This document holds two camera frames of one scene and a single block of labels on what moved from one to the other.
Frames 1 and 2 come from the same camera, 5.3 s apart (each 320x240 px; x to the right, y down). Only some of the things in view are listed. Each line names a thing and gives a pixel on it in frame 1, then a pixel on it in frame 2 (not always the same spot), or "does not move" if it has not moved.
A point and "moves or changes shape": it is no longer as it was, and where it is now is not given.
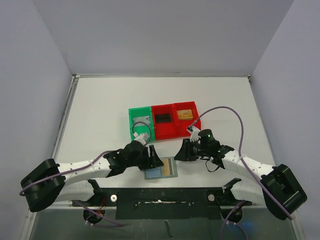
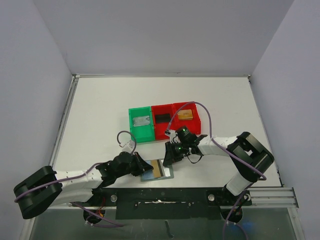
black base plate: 164,203 does not move
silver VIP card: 145,118 does not move
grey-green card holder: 168,170 moves or changes shape
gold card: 185,114 does not move
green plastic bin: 141,121 does not move
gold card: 167,168 to 156,169
